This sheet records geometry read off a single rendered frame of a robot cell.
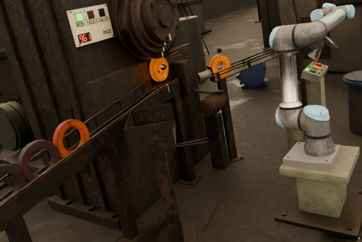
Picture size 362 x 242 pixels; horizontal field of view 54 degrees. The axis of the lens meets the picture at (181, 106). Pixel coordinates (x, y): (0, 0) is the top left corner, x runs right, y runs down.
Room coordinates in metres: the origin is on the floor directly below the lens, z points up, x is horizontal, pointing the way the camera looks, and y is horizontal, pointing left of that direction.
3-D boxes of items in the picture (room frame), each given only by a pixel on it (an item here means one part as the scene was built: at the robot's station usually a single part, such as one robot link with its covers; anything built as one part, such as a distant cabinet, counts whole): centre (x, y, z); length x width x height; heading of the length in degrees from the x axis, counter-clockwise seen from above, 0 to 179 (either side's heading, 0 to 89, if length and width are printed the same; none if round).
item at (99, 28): (1.91, 0.38, 1.15); 0.26 x 0.02 x 0.18; 143
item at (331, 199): (1.61, -0.65, 0.13); 0.40 x 0.40 x 0.26; 52
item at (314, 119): (1.62, -0.65, 0.50); 0.13 x 0.12 x 0.14; 42
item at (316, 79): (2.21, -0.91, 0.31); 0.24 x 0.16 x 0.62; 143
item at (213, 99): (2.30, -0.22, 0.27); 0.22 x 0.13 x 0.53; 143
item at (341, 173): (1.61, -0.65, 0.28); 0.32 x 0.32 x 0.04; 52
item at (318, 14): (2.01, -0.89, 0.96); 0.11 x 0.11 x 0.08; 42
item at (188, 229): (1.55, 0.15, 0.36); 0.26 x 0.20 x 0.72; 178
